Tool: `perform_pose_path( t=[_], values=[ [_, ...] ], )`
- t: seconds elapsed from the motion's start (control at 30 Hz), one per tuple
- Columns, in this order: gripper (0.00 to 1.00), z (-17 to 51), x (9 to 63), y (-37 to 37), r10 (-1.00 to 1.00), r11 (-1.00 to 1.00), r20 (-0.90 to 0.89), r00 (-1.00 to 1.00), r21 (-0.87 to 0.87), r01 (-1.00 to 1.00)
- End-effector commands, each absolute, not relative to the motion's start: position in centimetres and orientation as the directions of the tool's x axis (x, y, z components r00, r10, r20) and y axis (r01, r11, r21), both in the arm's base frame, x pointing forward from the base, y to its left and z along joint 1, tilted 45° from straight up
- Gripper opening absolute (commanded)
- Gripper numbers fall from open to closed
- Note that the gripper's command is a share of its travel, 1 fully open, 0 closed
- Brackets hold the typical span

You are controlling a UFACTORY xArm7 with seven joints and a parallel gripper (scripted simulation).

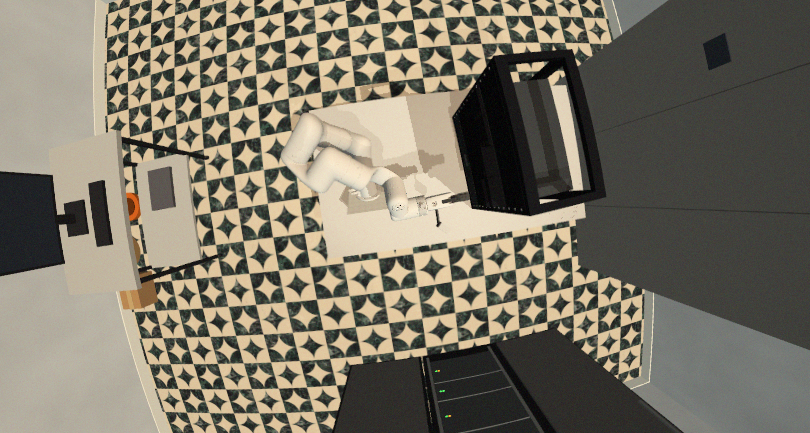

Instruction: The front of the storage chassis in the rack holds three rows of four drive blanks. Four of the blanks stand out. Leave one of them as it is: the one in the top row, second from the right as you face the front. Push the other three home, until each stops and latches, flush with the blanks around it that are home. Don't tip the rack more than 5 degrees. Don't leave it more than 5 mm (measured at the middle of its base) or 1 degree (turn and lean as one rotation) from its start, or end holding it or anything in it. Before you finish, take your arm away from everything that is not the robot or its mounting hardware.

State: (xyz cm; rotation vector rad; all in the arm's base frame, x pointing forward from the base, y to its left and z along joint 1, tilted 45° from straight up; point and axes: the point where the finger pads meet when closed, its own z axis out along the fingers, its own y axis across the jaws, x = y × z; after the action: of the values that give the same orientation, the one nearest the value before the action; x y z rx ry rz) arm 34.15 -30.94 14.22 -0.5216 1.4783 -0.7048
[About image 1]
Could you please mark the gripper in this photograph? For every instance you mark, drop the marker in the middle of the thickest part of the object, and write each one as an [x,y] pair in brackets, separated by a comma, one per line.
[437,202]

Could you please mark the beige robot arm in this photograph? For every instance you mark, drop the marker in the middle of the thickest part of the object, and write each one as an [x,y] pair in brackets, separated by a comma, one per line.
[333,165]

